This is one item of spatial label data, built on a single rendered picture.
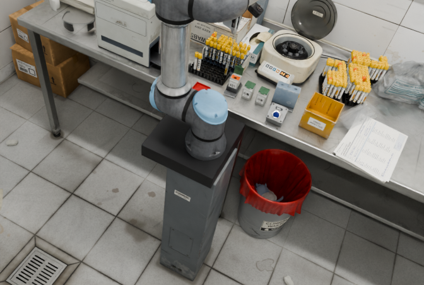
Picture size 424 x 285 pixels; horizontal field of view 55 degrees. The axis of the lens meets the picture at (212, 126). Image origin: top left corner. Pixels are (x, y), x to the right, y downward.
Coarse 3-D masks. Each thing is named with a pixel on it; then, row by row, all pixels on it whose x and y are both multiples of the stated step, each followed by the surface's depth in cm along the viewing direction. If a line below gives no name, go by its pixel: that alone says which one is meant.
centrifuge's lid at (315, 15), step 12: (300, 0) 194; (312, 0) 192; (324, 0) 189; (300, 12) 198; (312, 12) 197; (324, 12) 193; (336, 12) 186; (300, 24) 200; (312, 24) 199; (324, 24) 195; (312, 36) 198; (324, 36) 193
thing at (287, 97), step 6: (282, 84) 172; (288, 84) 173; (276, 90) 172; (282, 90) 171; (288, 90) 170; (294, 90) 171; (276, 96) 175; (282, 96) 174; (288, 96) 173; (294, 96) 172; (276, 102) 177; (282, 102) 176; (288, 102) 175; (294, 102) 174; (288, 108) 176
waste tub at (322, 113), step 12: (312, 96) 169; (324, 96) 171; (312, 108) 178; (324, 108) 175; (336, 108) 172; (300, 120) 168; (312, 120) 165; (324, 120) 162; (336, 120) 161; (324, 132) 166
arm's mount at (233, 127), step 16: (160, 128) 152; (176, 128) 152; (240, 128) 155; (144, 144) 146; (160, 144) 147; (176, 144) 148; (160, 160) 147; (176, 160) 143; (192, 160) 144; (224, 160) 146; (192, 176) 144; (208, 176) 140
